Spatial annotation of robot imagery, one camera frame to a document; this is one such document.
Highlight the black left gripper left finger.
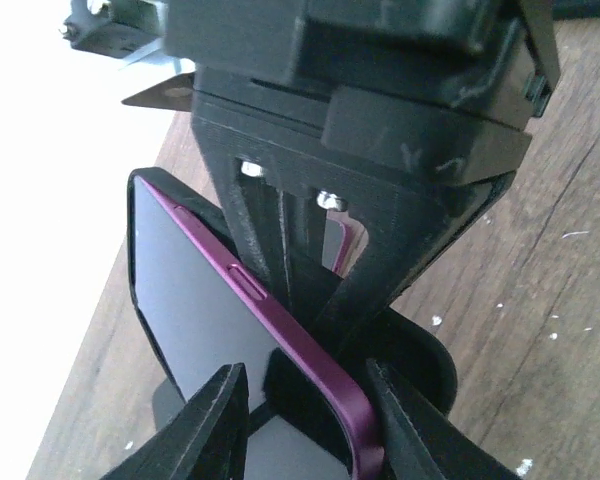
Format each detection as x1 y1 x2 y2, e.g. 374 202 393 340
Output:
104 363 249 480

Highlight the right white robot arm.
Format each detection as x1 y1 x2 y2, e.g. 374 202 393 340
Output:
63 1 561 354

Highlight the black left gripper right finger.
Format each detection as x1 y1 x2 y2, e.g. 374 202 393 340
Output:
366 359 517 480

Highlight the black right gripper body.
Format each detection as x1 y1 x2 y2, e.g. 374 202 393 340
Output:
165 1 560 185

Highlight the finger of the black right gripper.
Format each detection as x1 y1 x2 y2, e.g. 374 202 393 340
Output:
191 92 292 309
269 150 515 357

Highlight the phone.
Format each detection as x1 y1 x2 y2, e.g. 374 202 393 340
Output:
127 167 460 480

